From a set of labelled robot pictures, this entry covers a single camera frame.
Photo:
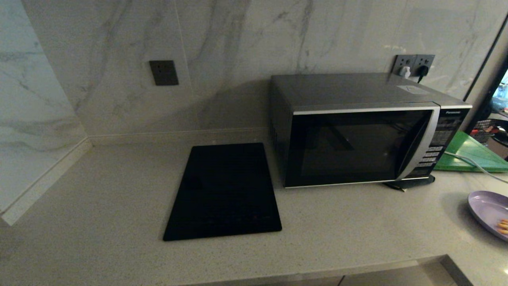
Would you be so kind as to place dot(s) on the black glass microwave door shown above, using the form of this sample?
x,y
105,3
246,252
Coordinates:
x,y
349,147

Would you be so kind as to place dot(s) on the silver black microwave oven body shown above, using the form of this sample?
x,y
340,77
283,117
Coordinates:
x,y
349,89

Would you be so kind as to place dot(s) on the purple plate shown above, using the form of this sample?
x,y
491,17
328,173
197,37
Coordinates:
x,y
486,208

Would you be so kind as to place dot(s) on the black induction cooktop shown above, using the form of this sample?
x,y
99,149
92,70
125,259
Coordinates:
x,y
226,190

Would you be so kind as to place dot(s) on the white power plug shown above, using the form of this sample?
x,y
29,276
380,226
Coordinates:
x,y
405,72

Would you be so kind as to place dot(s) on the black power plug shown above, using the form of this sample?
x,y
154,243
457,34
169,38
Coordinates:
x,y
423,70

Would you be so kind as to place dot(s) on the green cutting board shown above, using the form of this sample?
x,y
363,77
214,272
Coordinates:
x,y
472,153

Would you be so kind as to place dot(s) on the dark single wall socket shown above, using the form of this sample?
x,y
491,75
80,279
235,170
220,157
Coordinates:
x,y
164,72

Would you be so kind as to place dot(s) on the grey wall socket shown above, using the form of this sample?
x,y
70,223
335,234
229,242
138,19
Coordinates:
x,y
426,59
403,60

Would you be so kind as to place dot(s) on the black partition frame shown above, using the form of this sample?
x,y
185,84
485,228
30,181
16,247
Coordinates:
x,y
476,119

